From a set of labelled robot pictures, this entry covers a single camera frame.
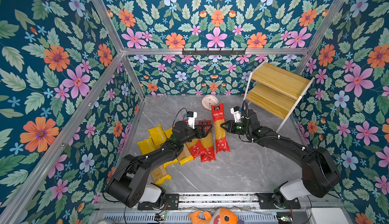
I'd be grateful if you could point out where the cream alarm clock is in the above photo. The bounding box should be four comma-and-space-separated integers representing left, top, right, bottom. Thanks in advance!
201, 94, 219, 110

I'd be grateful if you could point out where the wooden two-tier shelf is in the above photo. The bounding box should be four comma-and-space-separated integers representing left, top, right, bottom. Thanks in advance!
244, 62, 314, 132

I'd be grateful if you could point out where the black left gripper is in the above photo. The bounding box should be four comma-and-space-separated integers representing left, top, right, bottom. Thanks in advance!
180, 123, 213, 146

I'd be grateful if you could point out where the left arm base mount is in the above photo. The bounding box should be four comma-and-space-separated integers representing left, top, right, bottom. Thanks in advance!
137, 194, 180, 211

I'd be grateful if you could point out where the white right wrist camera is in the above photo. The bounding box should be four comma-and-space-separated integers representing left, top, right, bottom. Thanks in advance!
230, 106, 242, 123

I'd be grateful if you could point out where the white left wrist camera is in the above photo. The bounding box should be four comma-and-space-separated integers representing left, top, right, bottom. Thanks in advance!
186, 111, 197, 129

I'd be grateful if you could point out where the white box bottom right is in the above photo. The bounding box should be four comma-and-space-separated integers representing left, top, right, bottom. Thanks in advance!
308, 207, 353, 224

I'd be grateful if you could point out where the yellow pasta bag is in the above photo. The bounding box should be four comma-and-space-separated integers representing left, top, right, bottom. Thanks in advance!
163, 145, 194, 168
137, 137, 157, 155
148, 125, 167, 149
151, 163, 172, 185

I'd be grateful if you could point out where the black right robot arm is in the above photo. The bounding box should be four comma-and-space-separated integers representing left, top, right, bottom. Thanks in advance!
221, 110, 341, 201

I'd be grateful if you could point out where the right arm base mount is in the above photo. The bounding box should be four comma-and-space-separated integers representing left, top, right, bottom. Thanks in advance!
255, 192, 301, 209

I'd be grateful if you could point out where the black wall hook rail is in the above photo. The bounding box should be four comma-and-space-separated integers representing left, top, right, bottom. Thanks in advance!
181, 48, 246, 57

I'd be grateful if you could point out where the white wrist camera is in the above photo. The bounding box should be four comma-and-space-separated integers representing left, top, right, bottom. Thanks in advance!
186, 111, 197, 129
230, 106, 242, 123

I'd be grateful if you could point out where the red spaghetti bag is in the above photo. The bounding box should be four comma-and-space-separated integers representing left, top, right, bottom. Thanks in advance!
199, 120, 216, 162
211, 103, 231, 154
186, 139, 206, 159

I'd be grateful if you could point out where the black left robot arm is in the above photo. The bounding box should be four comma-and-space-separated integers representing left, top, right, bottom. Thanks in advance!
106, 121, 213, 207

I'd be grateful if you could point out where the orange plush fish toy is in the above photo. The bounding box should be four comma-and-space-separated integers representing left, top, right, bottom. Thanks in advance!
188, 208, 245, 224

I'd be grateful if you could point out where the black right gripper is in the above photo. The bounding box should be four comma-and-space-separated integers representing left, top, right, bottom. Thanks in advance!
220, 120, 251, 137

